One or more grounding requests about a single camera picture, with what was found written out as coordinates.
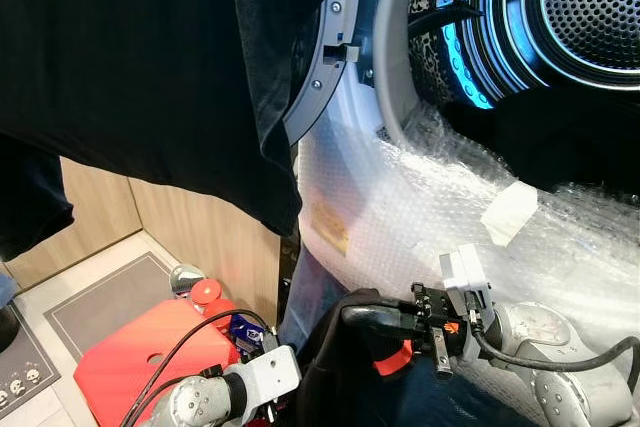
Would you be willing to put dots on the blue denim garment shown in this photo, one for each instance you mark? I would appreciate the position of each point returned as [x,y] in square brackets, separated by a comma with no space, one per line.
[450,402]

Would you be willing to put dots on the grey washer door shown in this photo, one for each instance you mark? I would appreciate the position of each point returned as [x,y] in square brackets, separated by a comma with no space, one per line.
[325,57]

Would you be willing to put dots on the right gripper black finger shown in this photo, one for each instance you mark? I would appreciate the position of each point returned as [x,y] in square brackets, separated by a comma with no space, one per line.
[385,319]

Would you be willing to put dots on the white washing machine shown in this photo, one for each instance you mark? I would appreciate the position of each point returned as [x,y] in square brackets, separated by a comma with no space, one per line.
[340,177]

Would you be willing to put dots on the red fabric tag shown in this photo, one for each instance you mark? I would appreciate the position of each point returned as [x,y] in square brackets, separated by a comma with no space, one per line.
[393,359]

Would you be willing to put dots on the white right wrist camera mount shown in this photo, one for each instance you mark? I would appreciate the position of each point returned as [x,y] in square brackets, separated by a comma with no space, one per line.
[465,272]

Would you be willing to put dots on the dark navy garment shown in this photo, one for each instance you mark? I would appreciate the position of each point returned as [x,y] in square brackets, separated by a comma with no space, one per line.
[335,377]

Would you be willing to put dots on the round silver metal object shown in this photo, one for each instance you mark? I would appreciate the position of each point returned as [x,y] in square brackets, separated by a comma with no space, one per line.
[186,279]

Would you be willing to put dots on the clear bubble wrap sheet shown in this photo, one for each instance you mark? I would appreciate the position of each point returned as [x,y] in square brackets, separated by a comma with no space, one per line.
[420,207]

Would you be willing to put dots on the grey washer door gasket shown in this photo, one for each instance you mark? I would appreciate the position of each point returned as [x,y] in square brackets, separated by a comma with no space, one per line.
[390,47]

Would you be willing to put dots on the grey floor mat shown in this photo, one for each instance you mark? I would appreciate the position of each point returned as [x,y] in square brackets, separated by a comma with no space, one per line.
[110,302]

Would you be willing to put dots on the black round object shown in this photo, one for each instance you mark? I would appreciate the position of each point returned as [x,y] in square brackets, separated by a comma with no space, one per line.
[8,327]

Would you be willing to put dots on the dark blue hanging garment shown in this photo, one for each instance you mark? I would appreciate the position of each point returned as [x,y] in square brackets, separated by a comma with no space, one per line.
[30,197]

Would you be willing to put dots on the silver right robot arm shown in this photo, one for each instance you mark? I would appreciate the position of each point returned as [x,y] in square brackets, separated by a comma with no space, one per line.
[560,387]

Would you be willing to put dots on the black drum paddle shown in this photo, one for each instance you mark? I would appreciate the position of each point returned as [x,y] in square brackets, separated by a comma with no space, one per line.
[445,19]

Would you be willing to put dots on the white tape piece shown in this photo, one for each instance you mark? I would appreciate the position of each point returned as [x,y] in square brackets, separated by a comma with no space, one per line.
[510,214]

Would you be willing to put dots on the light wood cabinet panel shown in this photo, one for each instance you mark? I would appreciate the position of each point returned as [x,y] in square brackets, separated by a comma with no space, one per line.
[200,237]

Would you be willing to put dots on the red bottle cap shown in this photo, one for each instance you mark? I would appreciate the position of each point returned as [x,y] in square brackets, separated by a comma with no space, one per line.
[207,292]

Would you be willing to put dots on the dark skull print mat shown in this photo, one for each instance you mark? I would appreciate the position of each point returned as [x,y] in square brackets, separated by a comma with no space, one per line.
[25,377]

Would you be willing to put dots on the large black hanging garment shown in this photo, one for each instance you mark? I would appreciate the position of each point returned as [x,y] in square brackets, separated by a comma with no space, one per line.
[130,47]

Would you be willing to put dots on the small blue object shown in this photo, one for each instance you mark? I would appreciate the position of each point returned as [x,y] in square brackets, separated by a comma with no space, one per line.
[245,327]

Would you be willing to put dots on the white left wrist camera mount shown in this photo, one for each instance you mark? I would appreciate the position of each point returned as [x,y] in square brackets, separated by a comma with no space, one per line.
[270,372]

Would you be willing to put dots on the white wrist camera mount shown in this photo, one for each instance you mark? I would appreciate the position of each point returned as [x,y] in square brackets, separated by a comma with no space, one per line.
[270,372]
[465,272]

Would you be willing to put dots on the perforated steel washer drum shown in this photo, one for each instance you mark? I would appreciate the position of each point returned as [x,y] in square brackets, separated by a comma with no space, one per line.
[590,7]

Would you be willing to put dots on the yellow label sticker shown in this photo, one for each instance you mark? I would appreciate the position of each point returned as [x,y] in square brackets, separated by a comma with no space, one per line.
[332,229]

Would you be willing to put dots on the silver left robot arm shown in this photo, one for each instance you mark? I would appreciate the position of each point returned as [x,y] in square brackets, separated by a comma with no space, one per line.
[195,402]

